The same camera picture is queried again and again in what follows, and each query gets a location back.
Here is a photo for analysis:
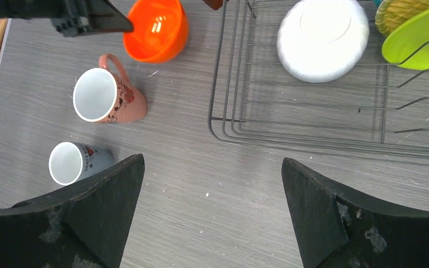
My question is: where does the brown wooden metronome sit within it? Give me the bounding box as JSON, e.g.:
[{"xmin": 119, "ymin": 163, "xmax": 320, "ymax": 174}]
[{"xmin": 203, "ymin": 0, "xmax": 224, "ymax": 10}]

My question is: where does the woven bamboo round tray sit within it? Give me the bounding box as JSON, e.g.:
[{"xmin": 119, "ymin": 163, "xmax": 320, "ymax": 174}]
[{"xmin": 375, "ymin": 0, "xmax": 429, "ymax": 37}]

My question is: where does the small blue-handled cup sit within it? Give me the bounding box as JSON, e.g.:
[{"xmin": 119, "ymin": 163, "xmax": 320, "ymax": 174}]
[{"xmin": 49, "ymin": 141, "xmax": 115, "ymax": 186}]

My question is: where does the orange bowl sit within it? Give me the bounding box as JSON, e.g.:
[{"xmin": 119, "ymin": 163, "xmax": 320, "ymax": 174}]
[{"xmin": 122, "ymin": 0, "xmax": 189, "ymax": 64}]

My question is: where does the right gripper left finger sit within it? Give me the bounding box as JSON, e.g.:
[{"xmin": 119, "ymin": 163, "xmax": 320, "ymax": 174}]
[{"xmin": 0, "ymin": 154, "xmax": 145, "ymax": 267}]

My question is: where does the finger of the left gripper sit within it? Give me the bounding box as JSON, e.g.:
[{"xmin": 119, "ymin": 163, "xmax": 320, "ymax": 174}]
[{"xmin": 0, "ymin": 0, "xmax": 134, "ymax": 37}]

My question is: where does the white ceramic bowl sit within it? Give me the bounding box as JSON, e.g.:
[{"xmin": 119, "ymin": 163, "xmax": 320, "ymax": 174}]
[{"xmin": 277, "ymin": 1, "xmax": 370, "ymax": 83}]

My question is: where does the black wire dish rack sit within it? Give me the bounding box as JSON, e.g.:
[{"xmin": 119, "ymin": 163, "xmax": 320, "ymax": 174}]
[{"xmin": 207, "ymin": 1, "xmax": 429, "ymax": 165}]

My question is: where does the pink patterned mug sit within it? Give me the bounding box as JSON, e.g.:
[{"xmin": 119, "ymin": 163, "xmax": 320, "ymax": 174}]
[{"xmin": 73, "ymin": 54, "xmax": 148, "ymax": 123}]

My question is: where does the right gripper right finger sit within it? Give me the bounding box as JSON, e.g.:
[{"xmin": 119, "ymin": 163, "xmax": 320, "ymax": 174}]
[{"xmin": 282, "ymin": 158, "xmax": 429, "ymax": 267}]

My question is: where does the lime green plate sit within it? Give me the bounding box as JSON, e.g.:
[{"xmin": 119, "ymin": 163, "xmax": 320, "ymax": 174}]
[{"xmin": 382, "ymin": 9, "xmax": 429, "ymax": 70}]

